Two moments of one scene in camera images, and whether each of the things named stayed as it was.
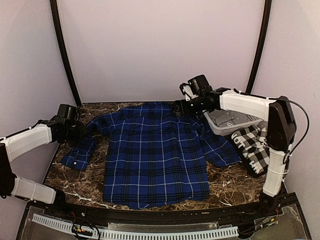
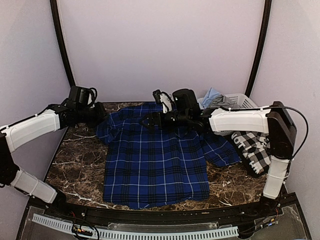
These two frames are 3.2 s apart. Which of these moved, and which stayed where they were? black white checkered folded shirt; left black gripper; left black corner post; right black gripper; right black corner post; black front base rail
Moved: right black gripper; left black gripper
Stayed: black front base rail; left black corner post; black white checkered folded shirt; right black corner post
